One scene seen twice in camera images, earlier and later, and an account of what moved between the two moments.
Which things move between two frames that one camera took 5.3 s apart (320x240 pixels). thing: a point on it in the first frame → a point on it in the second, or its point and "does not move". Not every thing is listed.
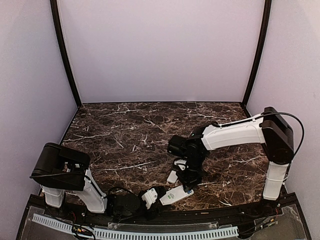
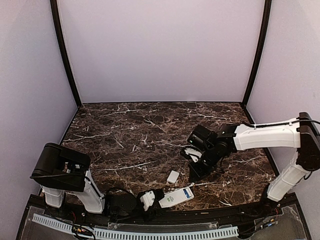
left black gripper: x=153 y=214 does not move
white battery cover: x=172 y=177 does not move
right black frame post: x=268 y=14 does not move
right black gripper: x=190 y=182 → x=198 y=174
